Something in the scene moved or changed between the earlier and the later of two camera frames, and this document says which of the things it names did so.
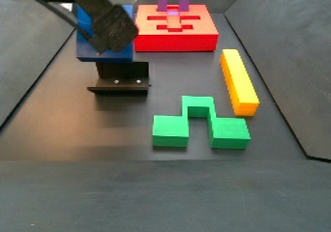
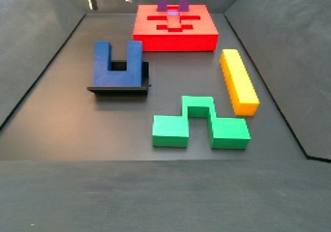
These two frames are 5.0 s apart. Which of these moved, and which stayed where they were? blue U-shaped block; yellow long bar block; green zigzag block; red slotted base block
Moved: blue U-shaped block
Stayed: green zigzag block; red slotted base block; yellow long bar block
